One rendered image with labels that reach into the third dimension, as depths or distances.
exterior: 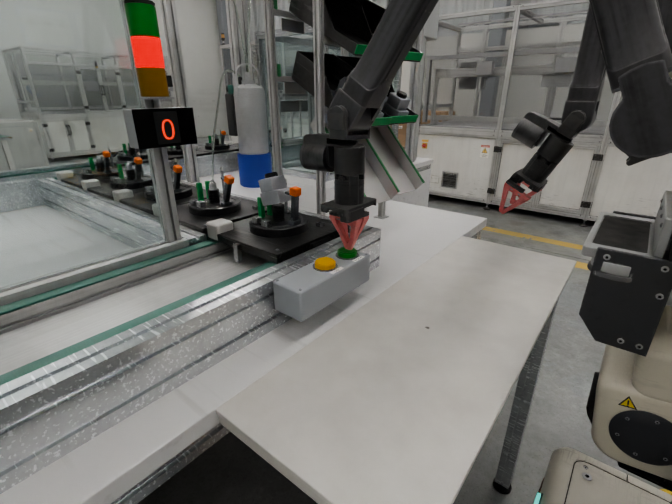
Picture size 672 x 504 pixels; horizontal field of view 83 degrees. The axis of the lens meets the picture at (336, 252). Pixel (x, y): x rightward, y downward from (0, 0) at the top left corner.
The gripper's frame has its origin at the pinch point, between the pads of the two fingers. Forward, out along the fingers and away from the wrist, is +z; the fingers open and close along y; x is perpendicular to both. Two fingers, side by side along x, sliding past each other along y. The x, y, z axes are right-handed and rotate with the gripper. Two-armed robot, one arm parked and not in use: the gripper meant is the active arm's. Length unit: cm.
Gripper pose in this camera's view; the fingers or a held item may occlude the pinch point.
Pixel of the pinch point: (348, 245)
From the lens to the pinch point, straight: 76.7
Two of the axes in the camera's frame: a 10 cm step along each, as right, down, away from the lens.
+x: 7.9, 2.3, -5.7
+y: -6.2, 3.0, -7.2
